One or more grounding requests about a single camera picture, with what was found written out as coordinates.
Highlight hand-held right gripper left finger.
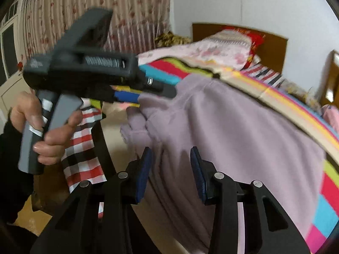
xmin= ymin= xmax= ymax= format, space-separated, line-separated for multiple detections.
xmin=30 ymin=147 xmax=153 ymax=254

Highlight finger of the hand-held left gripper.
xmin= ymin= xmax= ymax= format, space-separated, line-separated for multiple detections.
xmin=124 ymin=67 xmax=177 ymax=99
xmin=91 ymin=84 xmax=143 ymax=105

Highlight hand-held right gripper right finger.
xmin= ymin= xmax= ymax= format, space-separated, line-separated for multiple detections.
xmin=190 ymin=146 xmax=310 ymax=254

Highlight purple pants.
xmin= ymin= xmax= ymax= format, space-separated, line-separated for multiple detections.
xmin=120 ymin=74 xmax=326 ymax=254

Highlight person's left forearm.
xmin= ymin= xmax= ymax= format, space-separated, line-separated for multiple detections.
xmin=0 ymin=108 xmax=35 ymax=225

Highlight person's left hand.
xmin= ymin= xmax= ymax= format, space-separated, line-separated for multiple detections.
xmin=9 ymin=91 xmax=83 ymax=166

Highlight leopard patterned blanket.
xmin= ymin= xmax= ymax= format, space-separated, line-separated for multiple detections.
xmin=155 ymin=31 xmax=191 ymax=48

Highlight floral pink folded quilt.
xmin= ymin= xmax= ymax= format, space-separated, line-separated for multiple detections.
xmin=138 ymin=30 xmax=256 ymax=72

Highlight red checkered cloth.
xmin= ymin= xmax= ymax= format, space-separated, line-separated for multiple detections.
xmin=61 ymin=98 xmax=106 ymax=193

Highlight white framed window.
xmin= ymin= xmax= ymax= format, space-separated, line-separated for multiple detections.
xmin=0 ymin=0 xmax=24 ymax=122

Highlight floral striped curtain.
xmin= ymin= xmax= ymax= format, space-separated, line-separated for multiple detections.
xmin=20 ymin=0 xmax=171 ymax=66

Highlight red pillow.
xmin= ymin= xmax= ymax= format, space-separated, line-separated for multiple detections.
xmin=225 ymin=26 xmax=267 ymax=69

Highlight striped bed sheet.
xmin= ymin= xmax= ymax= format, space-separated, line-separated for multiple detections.
xmin=242 ymin=63 xmax=284 ymax=86

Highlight small wooden headboard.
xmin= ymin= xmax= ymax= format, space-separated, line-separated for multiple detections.
xmin=192 ymin=22 xmax=289 ymax=75

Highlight colourful striped mat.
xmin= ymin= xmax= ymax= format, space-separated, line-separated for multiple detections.
xmin=138 ymin=58 xmax=339 ymax=252

